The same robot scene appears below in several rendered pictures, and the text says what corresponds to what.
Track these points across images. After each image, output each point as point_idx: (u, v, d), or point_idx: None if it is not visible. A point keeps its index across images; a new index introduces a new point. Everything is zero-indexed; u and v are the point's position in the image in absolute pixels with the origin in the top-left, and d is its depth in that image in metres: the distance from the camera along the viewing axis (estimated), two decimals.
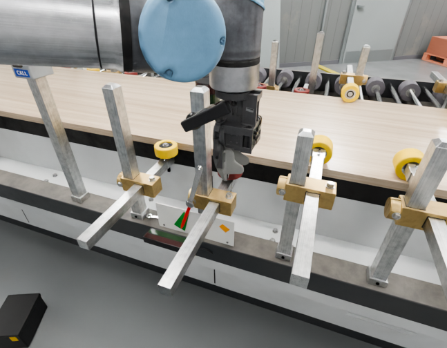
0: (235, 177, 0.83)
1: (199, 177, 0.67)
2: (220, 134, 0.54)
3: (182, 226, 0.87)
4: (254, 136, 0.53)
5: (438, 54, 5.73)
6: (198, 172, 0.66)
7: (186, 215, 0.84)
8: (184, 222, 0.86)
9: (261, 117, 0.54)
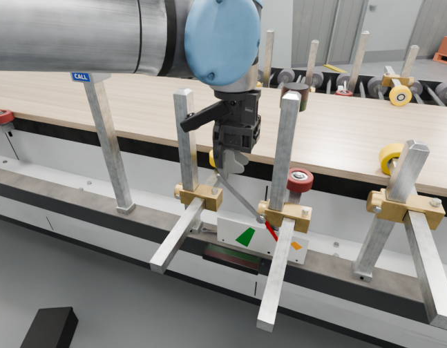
0: (306, 189, 0.77)
1: (230, 186, 0.65)
2: (219, 134, 0.54)
3: None
4: (253, 135, 0.53)
5: None
6: (224, 181, 0.64)
7: (273, 233, 0.75)
8: None
9: (260, 117, 0.54)
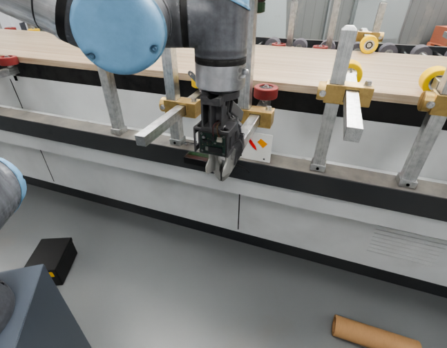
0: (271, 97, 0.90)
1: None
2: None
3: (254, 146, 0.89)
4: (202, 139, 0.52)
5: (441, 43, 5.79)
6: (194, 78, 0.78)
7: None
8: (251, 141, 0.88)
9: (217, 128, 0.49)
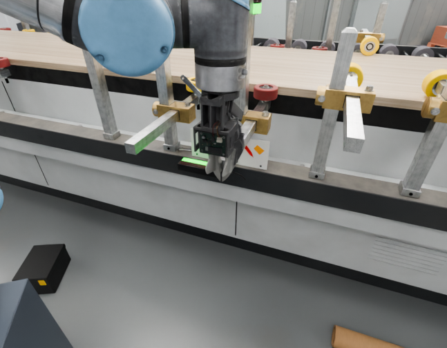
0: (271, 97, 0.89)
1: (193, 86, 0.75)
2: None
3: (251, 153, 0.85)
4: (202, 139, 0.52)
5: (441, 43, 5.76)
6: (187, 82, 0.74)
7: None
8: (246, 148, 0.85)
9: (217, 129, 0.49)
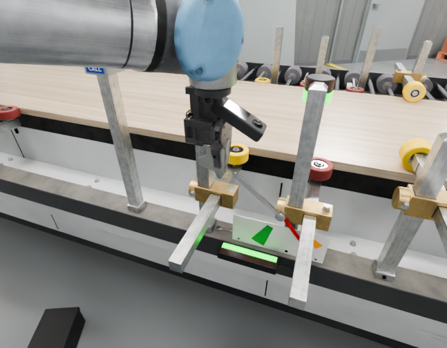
0: (326, 177, 0.78)
1: (246, 183, 0.63)
2: None
3: None
4: None
5: None
6: (240, 179, 0.62)
7: (293, 230, 0.72)
8: None
9: (186, 112, 0.56)
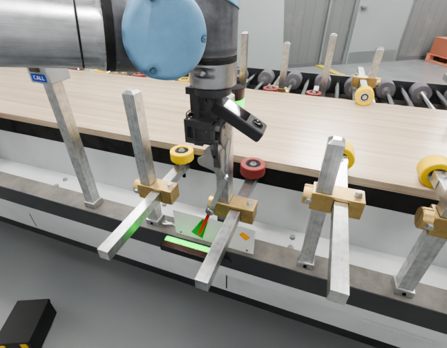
0: (258, 176, 0.85)
1: (224, 186, 0.66)
2: None
3: (200, 233, 0.85)
4: None
5: (441, 54, 5.71)
6: (224, 181, 0.64)
7: (205, 222, 0.82)
8: (201, 229, 0.84)
9: (186, 112, 0.56)
